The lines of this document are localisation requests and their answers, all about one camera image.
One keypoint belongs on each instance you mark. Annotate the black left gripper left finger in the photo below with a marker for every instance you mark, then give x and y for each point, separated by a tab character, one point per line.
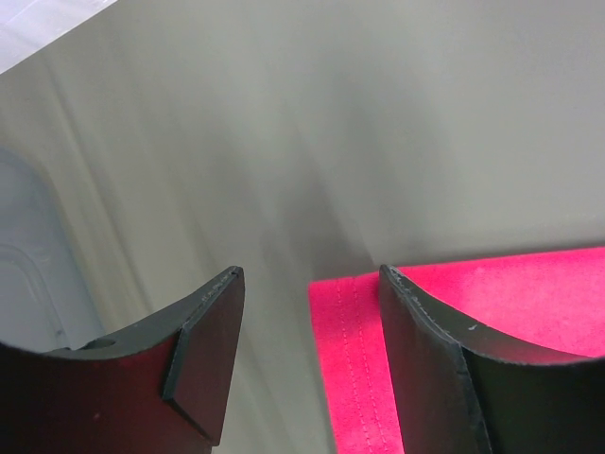
160	385

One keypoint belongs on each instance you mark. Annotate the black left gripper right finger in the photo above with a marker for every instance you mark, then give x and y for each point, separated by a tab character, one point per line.
461	386

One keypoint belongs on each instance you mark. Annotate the red t-shirt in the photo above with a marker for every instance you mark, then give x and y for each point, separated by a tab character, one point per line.
553	299

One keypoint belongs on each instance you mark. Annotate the clear plastic bin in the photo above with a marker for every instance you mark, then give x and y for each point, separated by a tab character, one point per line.
45	303

